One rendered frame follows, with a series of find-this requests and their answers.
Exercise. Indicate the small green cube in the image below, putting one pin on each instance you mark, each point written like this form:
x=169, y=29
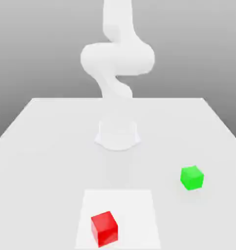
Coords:
x=192, y=178

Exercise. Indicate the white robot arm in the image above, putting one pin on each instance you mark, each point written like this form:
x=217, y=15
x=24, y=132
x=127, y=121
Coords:
x=117, y=58

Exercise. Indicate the small red cube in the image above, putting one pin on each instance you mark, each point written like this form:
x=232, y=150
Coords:
x=104, y=229

